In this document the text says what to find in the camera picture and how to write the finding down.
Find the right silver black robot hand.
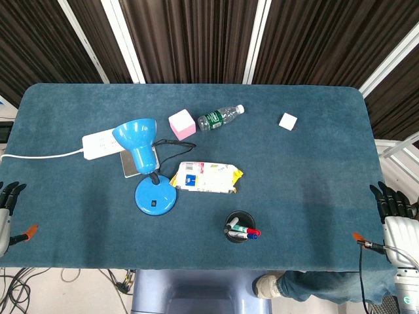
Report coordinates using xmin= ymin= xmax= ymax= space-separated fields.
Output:
xmin=352 ymin=181 xmax=419 ymax=268

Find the black pen cup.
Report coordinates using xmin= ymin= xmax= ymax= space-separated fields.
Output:
xmin=224 ymin=211 xmax=257 ymax=244

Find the grey floor cable loop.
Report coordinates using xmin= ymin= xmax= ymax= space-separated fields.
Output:
xmin=61 ymin=268 xmax=81 ymax=283

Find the white sneaker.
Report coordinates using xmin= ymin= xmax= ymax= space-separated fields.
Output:
xmin=255 ymin=273 xmax=282 ymax=299

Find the blue felt table cover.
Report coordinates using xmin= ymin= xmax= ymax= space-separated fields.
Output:
xmin=0 ymin=82 xmax=399 ymax=273

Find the blue capped marker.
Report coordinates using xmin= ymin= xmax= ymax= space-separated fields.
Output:
xmin=228 ymin=230 xmax=259 ymax=240

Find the wide white ceiling beam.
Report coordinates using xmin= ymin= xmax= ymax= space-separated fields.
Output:
xmin=359 ymin=24 xmax=419 ymax=99
xmin=242 ymin=0 xmax=272 ymax=84
xmin=100 ymin=0 xmax=146 ymax=84

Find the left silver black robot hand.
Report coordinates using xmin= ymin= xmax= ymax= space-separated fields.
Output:
xmin=0 ymin=181 xmax=39 ymax=258

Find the black floor cable with plug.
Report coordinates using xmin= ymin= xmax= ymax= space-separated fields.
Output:
xmin=98 ymin=268 xmax=136 ymax=295

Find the white yellow wet wipes pack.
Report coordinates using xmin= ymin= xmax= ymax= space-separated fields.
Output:
xmin=169 ymin=161 xmax=244 ymax=194

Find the pink and white cube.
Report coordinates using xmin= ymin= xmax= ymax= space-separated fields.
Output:
xmin=168 ymin=109 xmax=197 ymax=141

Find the small white cube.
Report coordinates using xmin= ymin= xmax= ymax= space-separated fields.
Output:
xmin=278 ymin=112 xmax=299 ymax=132

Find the white power strip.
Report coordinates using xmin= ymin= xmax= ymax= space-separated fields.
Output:
xmin=81 ymin=128 xmax=127 ymax=161

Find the black floor cable bundle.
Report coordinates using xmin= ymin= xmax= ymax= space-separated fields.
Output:
xmin=0 ymin=267 xmax=50 ymax=314

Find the blue desk lamp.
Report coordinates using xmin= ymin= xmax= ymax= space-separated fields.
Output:
xmin=112 ymin=118 xmax=178 ymax=217

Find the white power strip cable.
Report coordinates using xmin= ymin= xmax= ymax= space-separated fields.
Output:
xmin=0 ymin=148 xmax=85 ymax=162

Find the black box device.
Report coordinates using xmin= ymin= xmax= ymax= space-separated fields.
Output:
xmin=0 ymin=121 xmax=14 ymax=143

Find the aluminium frame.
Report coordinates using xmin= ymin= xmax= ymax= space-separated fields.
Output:
xmin=374 ymin=132 xmax=419 ymax=184

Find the clear plastic water bottle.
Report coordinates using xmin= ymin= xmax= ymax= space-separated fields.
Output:
xmin=197 ymin=104 xmax=246 ymax=132

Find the black cable on hand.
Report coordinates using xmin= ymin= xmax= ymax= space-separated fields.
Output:
xmin=358 ymin=243 xmax=374 ymax=314

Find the red capped marker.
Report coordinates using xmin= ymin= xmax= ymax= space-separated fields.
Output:
xmin=235 ymin=224 xmax=262 ymax=237

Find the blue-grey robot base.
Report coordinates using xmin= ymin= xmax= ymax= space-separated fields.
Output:
xmin=130 ymin=268 xmax=272 ymax=314

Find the dark brown pleated curtain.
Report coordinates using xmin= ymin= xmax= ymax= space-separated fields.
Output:
xmin=0 ymin=0 xmax=419 ymax=141

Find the thin white ceiling beam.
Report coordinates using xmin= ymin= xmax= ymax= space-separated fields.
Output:
xmin=58 ymin=0 xmax=110 ymax=84

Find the blue jeans leg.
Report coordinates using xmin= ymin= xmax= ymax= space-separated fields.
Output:
xmin=276 ymin=270 xmax=397 ymax=305

